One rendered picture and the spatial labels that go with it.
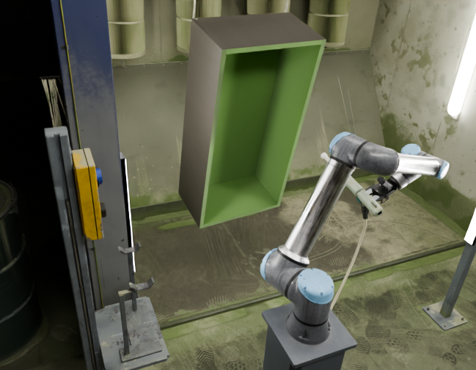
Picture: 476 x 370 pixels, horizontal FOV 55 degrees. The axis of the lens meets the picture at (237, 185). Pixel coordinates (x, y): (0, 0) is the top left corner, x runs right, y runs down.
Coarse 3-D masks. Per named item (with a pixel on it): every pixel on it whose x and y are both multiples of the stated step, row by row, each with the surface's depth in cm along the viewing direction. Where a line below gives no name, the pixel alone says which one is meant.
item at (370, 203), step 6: (324, 156) 255; (348, 180) 241; (354, 180) 240; (348, 186) 240; (354, 186) 237; (360, 186) 237; (354, 192) 237; (360, 192) 234; (366, 192) 234; (360, 198) 234; (366, 198) 232; (372, 198) 231; (366, 204) 231; (372, 204) 229; (378, 204) 228; (366, 210) 241; (372, 210) 228; (378, 210) 226; (366, 216) 246; (378, 216) 229
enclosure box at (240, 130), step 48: (192, 48) 239; (240, 48) 215; (288, 48) 266; (192, 96) 253; (240, 96) 281; (288, 96) 277; (192, 144) 268; (240, 144) 308; (288, 144) 288; (192, 192) 286; (240, 192) 319
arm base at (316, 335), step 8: (288, 320) 199; (296, 320) 193; (328, 320) 195; (288, 328) 197; (296, 328) 193; (304, 328) 191; (312, 328) 190; (320, 328) 191; (328, 328) 195; (296, 336) 193; (304, 336) 193; (312, 336) 191; (320, 336) 192; (328, 336) 196; (312, 344) 192
